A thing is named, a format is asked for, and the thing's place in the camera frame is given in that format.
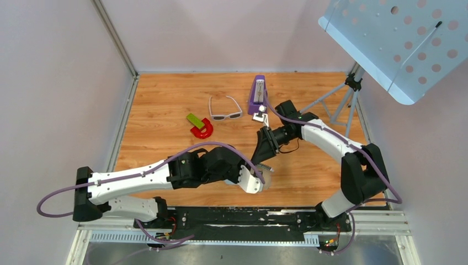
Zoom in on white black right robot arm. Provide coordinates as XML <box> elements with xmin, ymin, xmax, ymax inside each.
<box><xmin>251</xmin><ymin>100</ymin><xmax>389</xmax><ymax>231</ymax></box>

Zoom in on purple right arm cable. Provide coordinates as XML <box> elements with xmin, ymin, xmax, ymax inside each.
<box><xmin>262</xmin><ymin>91</ymin><xmax>403</xmax><ymax>255</ymax></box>

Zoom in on aluminium frame rail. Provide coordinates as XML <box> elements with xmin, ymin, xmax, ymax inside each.
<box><xmin>68</xmin><ymin>206</ymin><xmax>421</xmax><ymax>264</ymax></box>

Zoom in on green rectangular block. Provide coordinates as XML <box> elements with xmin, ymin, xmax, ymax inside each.
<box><xmin>186</xmin><ymin>113</ymin><xmax>205</xmax><ymax>129</ymax></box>

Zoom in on white frame sunglasses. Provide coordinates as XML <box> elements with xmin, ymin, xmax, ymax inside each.
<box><xmin>208</xmin><ymin>96</ymin><xmax>243</xmax><ymax>121</ymax></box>

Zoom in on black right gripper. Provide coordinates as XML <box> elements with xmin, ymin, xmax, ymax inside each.
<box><xmin>251</xmin><ymin>126</ymin><xmax>297</xmax><ymax>166</ymax></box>

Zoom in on flag pattern glasses case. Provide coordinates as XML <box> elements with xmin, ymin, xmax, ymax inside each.
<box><xmin>257</xmin><ymin>164</ymin><xmax>274</xmax><ymax>191</ymax></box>

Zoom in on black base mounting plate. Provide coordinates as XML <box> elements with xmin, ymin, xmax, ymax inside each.
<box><xmin>140</xmin><ymin>206</ymin><xmax>352</xmax><ymax>242</ymax></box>

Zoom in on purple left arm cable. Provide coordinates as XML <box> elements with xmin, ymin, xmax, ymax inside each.
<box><xmin>36</xmin><ymin>141</ymin><xmax>266</xmax><ymax>251</ymax></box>

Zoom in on red plastic piece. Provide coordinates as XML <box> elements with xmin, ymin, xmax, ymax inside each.
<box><xmin>190</xmin><ymin>118</ymin><xmax>214</xmax><ymax>139</ymax></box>

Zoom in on light blue music stand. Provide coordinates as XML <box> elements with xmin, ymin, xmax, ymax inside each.
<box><xmin>311</xmin><ymin>1</ymin><xmax>467</xmax><ymax>138</ymax></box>

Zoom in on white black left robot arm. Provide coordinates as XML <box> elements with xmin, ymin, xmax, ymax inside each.
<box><xmin>72</xmin><ymin>146</ymin><xmax>248</xmax><ymax>228</ymax></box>

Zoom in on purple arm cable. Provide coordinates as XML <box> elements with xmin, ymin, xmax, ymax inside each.
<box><xmin>262</xmin><ymin>91</ymin><xmax>403</xmax><ymax>255</ymax></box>
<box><xmin>36</xmin><ymin>141</ymin><xmax>266</xmax><ymax>251</ymax></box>

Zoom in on purple metronome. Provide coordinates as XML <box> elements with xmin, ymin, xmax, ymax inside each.
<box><xmin>248</xmin><ymin>75</ymin><xmax>266</xmax><ymax>115</ymax></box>

